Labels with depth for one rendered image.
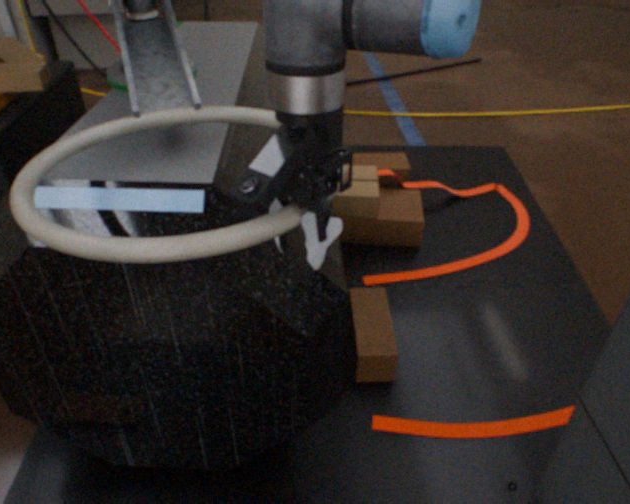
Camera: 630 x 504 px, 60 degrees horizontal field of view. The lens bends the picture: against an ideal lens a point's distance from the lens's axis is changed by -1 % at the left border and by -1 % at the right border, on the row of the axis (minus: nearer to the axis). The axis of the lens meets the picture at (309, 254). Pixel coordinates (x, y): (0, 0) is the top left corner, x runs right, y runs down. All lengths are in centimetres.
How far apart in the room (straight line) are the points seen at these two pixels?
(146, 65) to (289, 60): 66
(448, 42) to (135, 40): 86
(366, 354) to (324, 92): 112
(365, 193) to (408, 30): 159
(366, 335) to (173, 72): 94
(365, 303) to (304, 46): 128
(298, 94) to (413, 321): 140
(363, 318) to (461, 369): 34
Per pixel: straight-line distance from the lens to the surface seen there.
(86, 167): 108
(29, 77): 174
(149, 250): 65
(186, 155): 107
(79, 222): 103
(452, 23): 56
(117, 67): 150
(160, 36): 131
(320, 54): 60
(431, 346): 185
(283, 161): 63
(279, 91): 62
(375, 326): 171
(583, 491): 134
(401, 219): 217
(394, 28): 57
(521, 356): 190
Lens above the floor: 134
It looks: 38 degrees down
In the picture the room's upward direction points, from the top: straight up
